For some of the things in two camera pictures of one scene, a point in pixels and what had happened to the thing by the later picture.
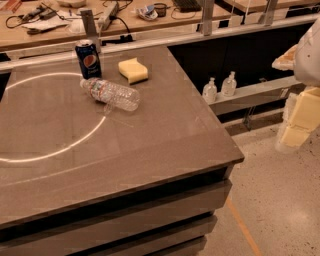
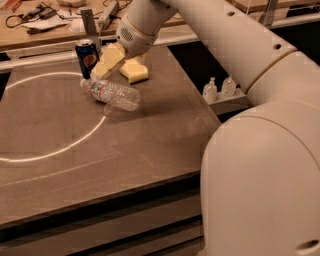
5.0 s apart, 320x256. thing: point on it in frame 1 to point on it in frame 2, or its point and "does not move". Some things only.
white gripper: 309,58 to 135,40
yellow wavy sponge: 134,71 does not move
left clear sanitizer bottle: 210,92 does not move
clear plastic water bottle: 120,97 does not move
